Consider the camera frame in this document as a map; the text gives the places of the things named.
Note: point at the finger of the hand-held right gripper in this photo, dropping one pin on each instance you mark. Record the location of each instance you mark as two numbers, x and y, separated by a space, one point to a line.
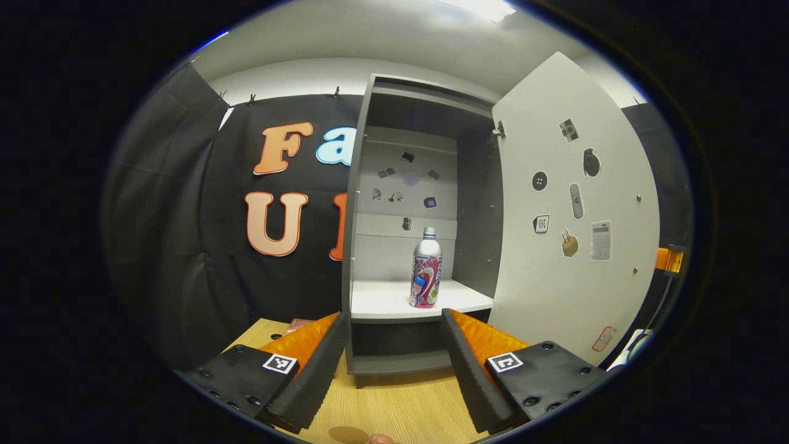
669 260

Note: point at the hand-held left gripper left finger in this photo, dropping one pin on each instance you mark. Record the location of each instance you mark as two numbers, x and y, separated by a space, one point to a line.
320 376

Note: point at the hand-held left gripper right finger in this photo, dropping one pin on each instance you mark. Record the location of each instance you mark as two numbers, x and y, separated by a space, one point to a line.
471 382

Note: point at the brown round coaster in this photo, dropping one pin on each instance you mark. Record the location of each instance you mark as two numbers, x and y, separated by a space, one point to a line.
346 435

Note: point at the white cabinet door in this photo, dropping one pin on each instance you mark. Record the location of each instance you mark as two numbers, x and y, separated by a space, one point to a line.
555 296

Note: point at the silver bottle with pink label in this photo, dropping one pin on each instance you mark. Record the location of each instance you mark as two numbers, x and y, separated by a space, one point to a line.
425 271

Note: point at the white cabinet shelf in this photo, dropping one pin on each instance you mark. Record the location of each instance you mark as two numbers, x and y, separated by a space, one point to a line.
382 302

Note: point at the grey cabinet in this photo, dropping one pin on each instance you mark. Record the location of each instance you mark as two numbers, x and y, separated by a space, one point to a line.
481 216

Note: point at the metal door hinge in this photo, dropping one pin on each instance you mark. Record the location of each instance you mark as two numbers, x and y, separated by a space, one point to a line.
498 129

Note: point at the stack of brown books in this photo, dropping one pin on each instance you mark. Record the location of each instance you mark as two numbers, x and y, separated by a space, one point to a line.
302 325

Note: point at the black backdrop cloth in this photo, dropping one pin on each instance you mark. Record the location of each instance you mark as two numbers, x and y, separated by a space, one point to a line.
185 246

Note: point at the ceiling light panel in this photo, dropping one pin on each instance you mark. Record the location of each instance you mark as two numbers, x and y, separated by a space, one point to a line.
481 7

